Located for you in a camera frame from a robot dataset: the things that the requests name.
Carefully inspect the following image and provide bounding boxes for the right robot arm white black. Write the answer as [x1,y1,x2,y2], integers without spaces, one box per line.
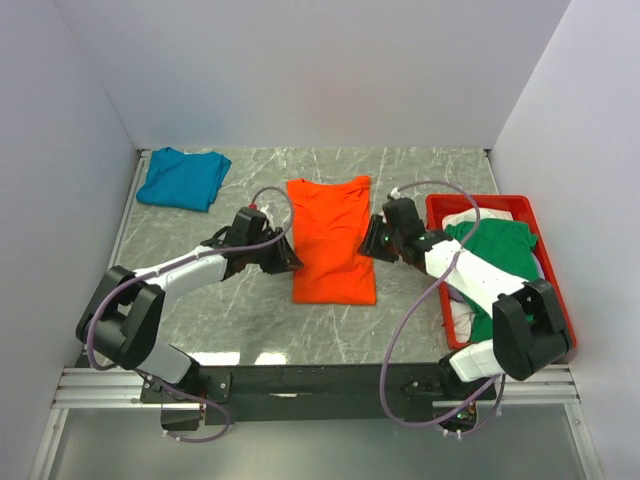
[359,197,575,399]

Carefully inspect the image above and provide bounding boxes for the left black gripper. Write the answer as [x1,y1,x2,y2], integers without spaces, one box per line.
[246,227,304,275]

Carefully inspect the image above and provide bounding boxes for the white t shirt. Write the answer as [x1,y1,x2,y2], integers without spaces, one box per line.
[442,207,514,229]

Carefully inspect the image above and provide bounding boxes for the red plastic bin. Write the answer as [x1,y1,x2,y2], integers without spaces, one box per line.
[424,193,578,352]

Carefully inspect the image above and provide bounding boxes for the green t shirt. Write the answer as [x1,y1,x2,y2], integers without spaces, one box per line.
[448,218,544,343]

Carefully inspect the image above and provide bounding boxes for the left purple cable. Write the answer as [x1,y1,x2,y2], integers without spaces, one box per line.
[85,186,296,444]

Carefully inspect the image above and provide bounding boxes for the lavender t shirt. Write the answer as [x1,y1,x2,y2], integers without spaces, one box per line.
[531,254,552,300]

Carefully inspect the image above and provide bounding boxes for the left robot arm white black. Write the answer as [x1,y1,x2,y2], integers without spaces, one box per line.
[75,207,303,402]

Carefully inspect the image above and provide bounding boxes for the orange t shirt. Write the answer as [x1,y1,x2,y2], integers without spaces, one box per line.
[287,176,376,306]

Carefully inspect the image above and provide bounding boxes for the aluminium frame rail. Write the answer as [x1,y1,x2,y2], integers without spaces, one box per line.
[27,148,151,480]

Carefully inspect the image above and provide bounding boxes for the folded blue t shirt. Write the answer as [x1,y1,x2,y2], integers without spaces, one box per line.
[136,147,232,213]

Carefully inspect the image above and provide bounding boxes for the black base beam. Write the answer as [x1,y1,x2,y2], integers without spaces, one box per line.
[139,363,481,432]

